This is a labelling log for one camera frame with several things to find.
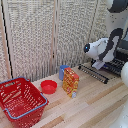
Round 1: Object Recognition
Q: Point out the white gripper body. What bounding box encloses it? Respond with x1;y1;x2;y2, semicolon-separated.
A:
87;37;110;64

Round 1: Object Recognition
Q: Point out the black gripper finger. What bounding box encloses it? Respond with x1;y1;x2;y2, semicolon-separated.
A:
91;59;106;71

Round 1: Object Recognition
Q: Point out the black oven tray rack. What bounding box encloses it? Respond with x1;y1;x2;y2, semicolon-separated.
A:
77;58;126;85

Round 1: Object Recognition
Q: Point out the black toaster oven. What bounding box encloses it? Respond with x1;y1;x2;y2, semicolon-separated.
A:
113;29;128;66

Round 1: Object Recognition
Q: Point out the narrow woven screen panel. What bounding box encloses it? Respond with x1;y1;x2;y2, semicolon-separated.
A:
94;0;113;45

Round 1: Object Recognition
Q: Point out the medium woven screen panel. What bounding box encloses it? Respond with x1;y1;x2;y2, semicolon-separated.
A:
54;0;100;73

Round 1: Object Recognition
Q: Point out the white rounded object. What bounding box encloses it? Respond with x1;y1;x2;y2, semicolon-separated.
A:
120;61;128;88

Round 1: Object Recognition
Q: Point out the blue cup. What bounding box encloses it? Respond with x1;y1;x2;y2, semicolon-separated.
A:
58;64;71;82

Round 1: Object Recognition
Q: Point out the red plastic bowl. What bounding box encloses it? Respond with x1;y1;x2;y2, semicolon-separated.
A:
40;79;59;95

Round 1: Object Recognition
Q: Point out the white curved object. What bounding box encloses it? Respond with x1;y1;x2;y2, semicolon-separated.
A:
110;105;128;128

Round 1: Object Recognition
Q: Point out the wide woven screen panel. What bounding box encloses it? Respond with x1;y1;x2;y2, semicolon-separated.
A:
0;0;58;83

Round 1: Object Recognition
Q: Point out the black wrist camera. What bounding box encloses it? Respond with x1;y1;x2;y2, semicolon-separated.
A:
83;42;92;55

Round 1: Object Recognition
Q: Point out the red basket with blue handles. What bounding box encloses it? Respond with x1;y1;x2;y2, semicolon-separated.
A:
0;76;50;128

